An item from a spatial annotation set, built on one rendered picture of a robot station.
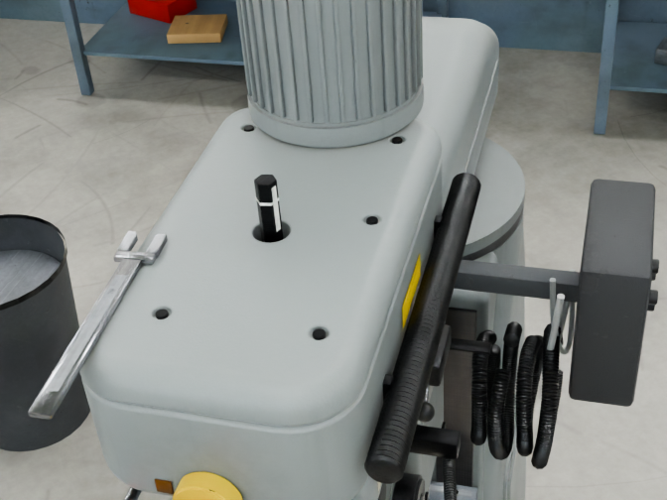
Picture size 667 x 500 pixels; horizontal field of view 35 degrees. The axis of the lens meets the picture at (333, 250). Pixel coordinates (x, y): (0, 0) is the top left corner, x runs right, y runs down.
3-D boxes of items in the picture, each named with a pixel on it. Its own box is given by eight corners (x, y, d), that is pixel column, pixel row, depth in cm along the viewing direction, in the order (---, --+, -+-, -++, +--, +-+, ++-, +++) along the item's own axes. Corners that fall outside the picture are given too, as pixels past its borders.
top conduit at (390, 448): (403, 488, 91) (402, 460, 89) (356, 480, 92) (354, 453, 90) (480, 196, 126) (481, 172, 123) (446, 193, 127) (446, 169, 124)
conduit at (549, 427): (548, 502, 142) (558, 391, 130) (429, 483, 146) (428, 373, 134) (561, 405, 156) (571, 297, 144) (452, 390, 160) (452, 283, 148)
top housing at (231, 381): (356, 540, 92) (346, 411, 83) (84, 492, 99) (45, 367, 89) (449, 227, 128) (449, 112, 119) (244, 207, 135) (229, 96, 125)
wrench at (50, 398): (63, 422, 84) (61, 415, 83) (17, 417, 85) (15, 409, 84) (167, 240, 103) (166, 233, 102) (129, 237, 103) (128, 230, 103)
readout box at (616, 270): (641, 411, 131) (662, 279, 119) (567, 401, 134) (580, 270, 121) (646, 309, 147) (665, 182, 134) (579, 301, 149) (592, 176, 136)
